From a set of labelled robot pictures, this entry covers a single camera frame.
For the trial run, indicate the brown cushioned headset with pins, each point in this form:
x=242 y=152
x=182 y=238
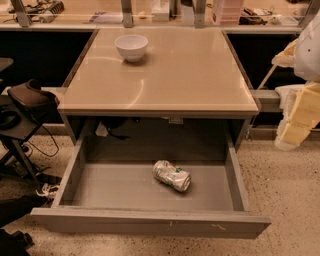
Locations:
x=32 y=100

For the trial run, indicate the open grey top drawer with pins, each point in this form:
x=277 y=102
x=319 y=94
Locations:
x=108 y=185

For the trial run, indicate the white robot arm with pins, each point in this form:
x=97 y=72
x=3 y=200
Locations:
x=307 y=52

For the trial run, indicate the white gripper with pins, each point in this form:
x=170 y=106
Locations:
x=308 y=56

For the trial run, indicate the pink stacked box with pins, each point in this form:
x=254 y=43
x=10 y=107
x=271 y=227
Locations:
x=227 y=12

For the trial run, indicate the white rod with black tip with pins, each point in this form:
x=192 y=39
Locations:
x=265 y=79

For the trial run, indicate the black side stand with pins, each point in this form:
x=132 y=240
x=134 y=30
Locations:
x=16 y=128

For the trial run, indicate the white ceramic bowl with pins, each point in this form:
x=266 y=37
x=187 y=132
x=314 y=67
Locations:
x=131 y=47

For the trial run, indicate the grey cabinet with beige top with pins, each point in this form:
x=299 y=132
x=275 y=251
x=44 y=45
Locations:
x=185 y=74

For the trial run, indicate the crushed silver 7up can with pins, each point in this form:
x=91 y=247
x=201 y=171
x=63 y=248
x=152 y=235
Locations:
x=172 y=175

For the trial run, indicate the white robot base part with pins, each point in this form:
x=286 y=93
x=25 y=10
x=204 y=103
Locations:
x=287 y=94

